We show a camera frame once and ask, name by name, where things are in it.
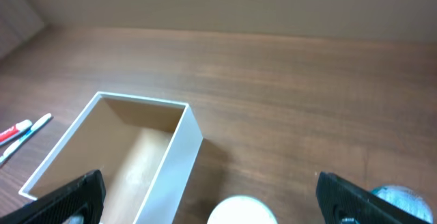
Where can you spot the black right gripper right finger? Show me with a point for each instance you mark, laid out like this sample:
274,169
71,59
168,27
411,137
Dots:
344,202

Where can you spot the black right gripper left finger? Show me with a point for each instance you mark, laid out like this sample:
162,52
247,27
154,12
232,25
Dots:
82,197

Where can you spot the blue mouthwash bottle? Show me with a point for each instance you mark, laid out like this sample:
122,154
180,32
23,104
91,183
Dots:
405,199

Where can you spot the white cotton swab jar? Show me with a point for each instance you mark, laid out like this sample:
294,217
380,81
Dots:
242,209

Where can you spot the white cardboard box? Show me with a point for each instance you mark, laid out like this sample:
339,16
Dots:
144,147

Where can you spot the blue white toothbrush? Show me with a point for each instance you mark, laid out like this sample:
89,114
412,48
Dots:
33,129

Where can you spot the red Colgate toothpaste tube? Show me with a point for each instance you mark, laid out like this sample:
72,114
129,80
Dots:
14,131

